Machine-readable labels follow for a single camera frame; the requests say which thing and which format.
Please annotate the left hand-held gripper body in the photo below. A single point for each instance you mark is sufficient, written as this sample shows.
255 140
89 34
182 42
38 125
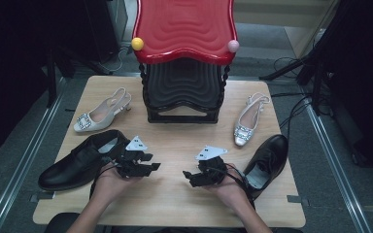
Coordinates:
130 160

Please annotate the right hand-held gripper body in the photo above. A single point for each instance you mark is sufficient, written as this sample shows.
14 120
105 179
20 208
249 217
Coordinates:
213 170

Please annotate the white slingback heel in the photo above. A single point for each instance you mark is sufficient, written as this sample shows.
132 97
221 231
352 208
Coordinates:
110 111
249 129

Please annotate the black leather shoe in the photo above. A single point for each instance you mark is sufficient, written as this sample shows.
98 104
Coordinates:
74 165
270 155

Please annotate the red and black shoe rack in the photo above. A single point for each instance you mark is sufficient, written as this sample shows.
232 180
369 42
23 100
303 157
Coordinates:
184 29

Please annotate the person's right hand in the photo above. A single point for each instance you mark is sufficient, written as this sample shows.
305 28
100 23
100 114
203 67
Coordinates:
231 191

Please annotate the person's left hand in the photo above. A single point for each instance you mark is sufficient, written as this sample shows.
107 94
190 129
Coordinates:
110 186

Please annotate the grey tape strip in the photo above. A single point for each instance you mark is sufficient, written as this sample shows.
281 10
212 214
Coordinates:
298 200
42 196

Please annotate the yellow ball knob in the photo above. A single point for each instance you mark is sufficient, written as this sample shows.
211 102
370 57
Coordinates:
137 44

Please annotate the pink ball knob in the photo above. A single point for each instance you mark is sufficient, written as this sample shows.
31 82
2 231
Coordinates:
233 46

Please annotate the black tripod stand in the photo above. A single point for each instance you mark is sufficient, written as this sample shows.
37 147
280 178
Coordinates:
291 64

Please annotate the metal floor rail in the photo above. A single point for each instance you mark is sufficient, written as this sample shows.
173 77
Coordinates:
333 161
26 155

